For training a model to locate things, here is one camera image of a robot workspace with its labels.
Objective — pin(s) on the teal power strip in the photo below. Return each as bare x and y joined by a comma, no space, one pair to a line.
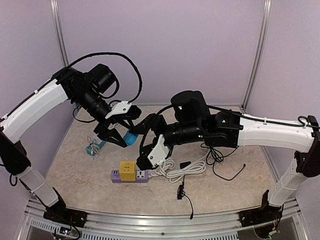
92,149

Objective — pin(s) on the right aluminium corner post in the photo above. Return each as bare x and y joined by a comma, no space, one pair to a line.
258,53

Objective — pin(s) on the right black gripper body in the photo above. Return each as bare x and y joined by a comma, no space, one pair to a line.
155,122

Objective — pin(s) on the aluminium corner post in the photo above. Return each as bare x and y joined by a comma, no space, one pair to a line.
57,24
258,53

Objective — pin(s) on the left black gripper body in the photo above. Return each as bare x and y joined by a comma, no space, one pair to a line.
103,127

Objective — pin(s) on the white plug adapter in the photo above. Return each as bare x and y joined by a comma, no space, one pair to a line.
98,142

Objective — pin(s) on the black power adapter with cable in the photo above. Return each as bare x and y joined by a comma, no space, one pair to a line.
180,191

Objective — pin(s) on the left aluminium corner post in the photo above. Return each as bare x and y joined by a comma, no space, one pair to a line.
57,24

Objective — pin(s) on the purple power strip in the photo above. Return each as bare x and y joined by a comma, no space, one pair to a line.
139,177

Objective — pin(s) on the aluminium front rail frame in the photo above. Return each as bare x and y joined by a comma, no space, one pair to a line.
113,226

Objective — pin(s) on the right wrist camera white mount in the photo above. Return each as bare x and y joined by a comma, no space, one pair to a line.
156,157

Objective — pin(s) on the yellow cube socket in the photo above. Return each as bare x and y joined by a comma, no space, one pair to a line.
127,171

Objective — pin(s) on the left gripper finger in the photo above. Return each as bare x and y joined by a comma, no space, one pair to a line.
127,123
114,137

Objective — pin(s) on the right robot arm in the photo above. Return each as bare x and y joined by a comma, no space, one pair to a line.
231,129

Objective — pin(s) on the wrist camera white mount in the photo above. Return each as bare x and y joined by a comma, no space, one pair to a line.
125,110
156,157

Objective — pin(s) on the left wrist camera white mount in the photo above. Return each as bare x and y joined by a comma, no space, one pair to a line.
125,110

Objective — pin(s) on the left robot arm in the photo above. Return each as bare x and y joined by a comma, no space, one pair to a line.
21,72

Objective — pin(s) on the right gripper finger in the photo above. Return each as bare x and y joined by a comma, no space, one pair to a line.
146,149
141,128

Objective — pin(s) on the blue plug adapter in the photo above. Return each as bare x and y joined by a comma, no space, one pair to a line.
130,138

